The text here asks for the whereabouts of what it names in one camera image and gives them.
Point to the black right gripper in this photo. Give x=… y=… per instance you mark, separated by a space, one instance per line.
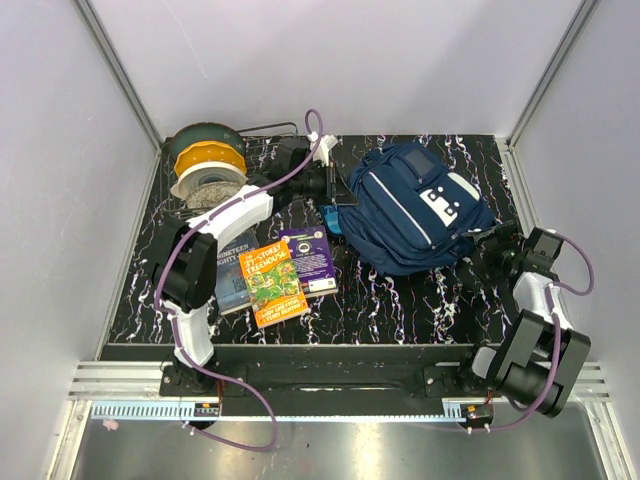
x=507 y=236

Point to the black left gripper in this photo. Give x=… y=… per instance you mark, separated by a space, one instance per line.
x=335 y=190

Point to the blue pencil case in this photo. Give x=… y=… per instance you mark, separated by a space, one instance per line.
x=330 y=218

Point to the purple treehouse paperback book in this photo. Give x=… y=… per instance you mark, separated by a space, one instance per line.
x=310 y=252

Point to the navy blue student backpack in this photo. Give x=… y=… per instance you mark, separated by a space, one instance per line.
x=413 y=213

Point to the orange treehouse paperback book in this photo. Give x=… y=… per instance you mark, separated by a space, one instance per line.
x=273 y=284

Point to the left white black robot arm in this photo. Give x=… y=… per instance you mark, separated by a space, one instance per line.
x=184 y=261

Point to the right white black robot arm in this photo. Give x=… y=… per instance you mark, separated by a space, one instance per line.
x=539 y=360

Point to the orange plate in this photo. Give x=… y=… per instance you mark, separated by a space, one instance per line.
x=209 y=151

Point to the grey speckled plate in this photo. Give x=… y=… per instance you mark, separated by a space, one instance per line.
x=210 y=195

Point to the dark blue 1984 book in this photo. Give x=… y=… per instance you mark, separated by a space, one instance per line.
x=231 y=292

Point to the white plate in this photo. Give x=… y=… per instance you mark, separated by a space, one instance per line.
x=205 y=173

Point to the dark green plate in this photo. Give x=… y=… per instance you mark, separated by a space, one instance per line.
x=206 y=131

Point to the right aluminium corner post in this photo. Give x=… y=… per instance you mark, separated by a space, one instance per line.
x=578 y=23

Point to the aluminium corner post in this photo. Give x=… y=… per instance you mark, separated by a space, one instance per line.
x=107 y=50
x=578 y=23

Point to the black wire dish rack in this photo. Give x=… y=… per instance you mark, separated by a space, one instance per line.
x=261 y=145

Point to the grey slotted cable duct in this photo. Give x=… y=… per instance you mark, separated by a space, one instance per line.
x=180 y=410

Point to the aluminium frame rail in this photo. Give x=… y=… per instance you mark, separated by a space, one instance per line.
x=141 y=380

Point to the left aluminium corner post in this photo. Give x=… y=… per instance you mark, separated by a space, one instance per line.
x=107 y=50

